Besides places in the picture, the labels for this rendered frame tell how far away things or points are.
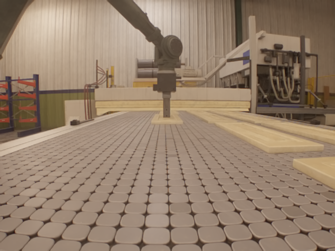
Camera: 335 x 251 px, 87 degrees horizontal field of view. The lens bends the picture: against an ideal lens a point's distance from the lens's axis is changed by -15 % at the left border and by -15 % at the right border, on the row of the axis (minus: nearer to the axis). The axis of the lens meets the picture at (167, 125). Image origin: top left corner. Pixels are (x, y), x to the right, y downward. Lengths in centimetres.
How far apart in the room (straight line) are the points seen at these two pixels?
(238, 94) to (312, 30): 699
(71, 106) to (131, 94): 115
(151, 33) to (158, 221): 137
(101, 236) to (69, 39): 805
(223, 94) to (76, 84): 582
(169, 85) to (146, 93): 143
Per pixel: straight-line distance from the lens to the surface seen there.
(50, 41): 857
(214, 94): 294
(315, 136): 92
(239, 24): 784
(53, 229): 27
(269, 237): 25
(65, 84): 801
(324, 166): 47
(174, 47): 151
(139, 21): 147
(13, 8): 147
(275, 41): 458
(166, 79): 146
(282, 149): 63
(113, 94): 294
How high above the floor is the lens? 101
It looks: 7 degrees down
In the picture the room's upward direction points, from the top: straight up
